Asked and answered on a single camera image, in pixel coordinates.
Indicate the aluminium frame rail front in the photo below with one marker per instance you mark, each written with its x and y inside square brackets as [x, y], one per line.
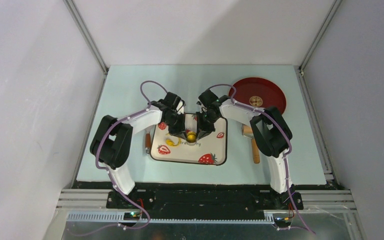
[94, 205]

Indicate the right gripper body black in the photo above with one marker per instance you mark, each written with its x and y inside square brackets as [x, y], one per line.
[206, 121]

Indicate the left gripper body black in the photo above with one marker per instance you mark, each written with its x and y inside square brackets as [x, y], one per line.
[176, 123]

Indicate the yellow dough piece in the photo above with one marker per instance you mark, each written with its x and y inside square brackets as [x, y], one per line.
[191, 137]

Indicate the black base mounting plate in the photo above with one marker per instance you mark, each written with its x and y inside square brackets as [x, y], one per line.
[184, 201]

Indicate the yellow dough trim scrap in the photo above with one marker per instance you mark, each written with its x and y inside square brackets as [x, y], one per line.
[169, 140]

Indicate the strawberry pattern white tray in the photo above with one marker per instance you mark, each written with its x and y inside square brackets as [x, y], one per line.
[210, 150]

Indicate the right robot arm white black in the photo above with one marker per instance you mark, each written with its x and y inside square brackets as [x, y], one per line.
[270, 131]

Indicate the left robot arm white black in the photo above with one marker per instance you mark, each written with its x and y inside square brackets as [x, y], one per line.
[111, 143]

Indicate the metal scraper wooden handle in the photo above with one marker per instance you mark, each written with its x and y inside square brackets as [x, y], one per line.
[148, 142]

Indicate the round red plate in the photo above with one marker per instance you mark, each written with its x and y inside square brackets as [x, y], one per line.
[260, 93]

